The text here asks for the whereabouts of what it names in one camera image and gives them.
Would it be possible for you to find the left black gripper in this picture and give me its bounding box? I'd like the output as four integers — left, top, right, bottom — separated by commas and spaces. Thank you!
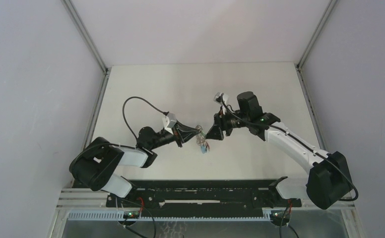
149, 119, 199, 150

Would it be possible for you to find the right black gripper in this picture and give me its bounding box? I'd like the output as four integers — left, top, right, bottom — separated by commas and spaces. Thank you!
206, 106, 250, 140

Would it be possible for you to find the large keyring with key tags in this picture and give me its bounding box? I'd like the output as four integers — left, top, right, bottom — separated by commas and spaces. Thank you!
195, 125, 210, 154

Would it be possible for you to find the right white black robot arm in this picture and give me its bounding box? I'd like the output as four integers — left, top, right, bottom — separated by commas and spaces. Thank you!
206, 91, 359, 210

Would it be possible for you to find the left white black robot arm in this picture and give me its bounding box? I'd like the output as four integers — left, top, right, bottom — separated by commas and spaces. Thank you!
69, 122, 201, 207

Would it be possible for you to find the left circuit board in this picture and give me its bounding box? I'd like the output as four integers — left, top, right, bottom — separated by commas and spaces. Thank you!
123, 211, 141, 220

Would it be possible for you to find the circuit board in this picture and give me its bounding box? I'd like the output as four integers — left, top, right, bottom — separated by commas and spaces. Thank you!
123, 211, 141, 220
270, 212, 290, 227

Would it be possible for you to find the right circuit board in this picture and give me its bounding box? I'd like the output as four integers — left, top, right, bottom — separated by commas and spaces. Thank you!
270, 212, 290, 227

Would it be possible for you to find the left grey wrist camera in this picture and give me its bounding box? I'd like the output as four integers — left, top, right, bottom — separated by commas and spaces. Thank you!
162, 112, 177, 135

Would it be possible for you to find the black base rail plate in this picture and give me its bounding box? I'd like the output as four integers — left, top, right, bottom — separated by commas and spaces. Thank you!
106, 179, 302, 217

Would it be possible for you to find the right aluminium frame post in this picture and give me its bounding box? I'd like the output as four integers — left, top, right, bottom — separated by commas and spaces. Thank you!
295, 0, 340, 149

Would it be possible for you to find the aluminium frame post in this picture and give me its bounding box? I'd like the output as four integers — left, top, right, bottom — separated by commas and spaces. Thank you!
295, 0, 340, 149
61, 0, 109, 148

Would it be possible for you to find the left aluminium frame post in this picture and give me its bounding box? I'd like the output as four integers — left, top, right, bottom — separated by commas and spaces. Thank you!
61, 0, 109, 148

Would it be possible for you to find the white slotted cable duct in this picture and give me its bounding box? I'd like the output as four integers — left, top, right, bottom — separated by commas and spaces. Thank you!
67, 210, 271, 222

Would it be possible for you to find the right black camera cable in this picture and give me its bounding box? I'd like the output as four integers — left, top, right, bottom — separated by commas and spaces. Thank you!
220, 98, 359, 202

